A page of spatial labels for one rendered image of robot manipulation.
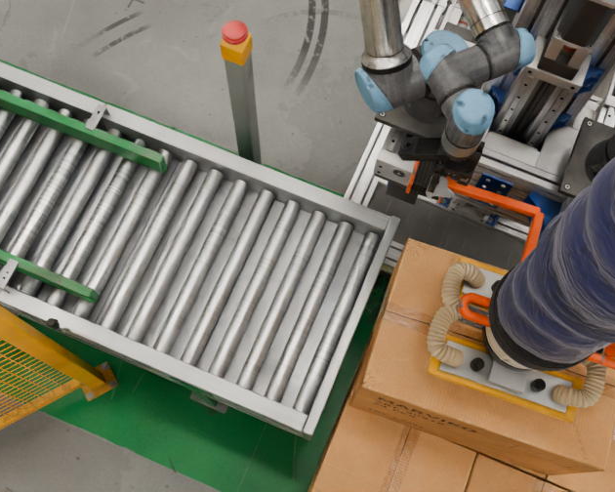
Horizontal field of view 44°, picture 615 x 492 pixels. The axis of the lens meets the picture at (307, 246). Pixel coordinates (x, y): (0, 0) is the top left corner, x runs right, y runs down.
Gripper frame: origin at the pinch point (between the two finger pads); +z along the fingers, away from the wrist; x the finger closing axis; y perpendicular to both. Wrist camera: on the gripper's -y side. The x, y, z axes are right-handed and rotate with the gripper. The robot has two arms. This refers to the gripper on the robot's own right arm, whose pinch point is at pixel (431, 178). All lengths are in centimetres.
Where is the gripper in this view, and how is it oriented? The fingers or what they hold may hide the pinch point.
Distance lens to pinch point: 177.4
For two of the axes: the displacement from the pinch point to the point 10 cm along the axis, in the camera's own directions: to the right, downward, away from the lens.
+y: 9.5, 3.1, -0.9
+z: -0.2, 3.1, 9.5
